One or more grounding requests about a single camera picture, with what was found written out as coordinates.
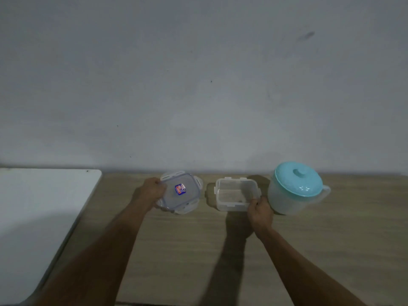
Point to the person's left thumb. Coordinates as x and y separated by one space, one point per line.
159 183

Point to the white pitcher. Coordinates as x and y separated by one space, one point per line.
287 197

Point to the clear plastic food container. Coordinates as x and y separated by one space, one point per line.
236 194

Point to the white table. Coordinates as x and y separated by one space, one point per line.
35 226

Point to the person's right hand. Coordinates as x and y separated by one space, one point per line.
261 215

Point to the person's left forearm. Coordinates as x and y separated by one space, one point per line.
95 258

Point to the person's right thumb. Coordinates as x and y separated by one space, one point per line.
252 204

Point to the turquoise pitcher lid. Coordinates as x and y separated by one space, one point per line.
298 179

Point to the person's left hand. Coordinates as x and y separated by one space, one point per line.
148 192

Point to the person's right forearm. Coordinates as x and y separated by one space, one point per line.
296 267

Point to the clear container lid with label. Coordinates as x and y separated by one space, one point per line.
180 191

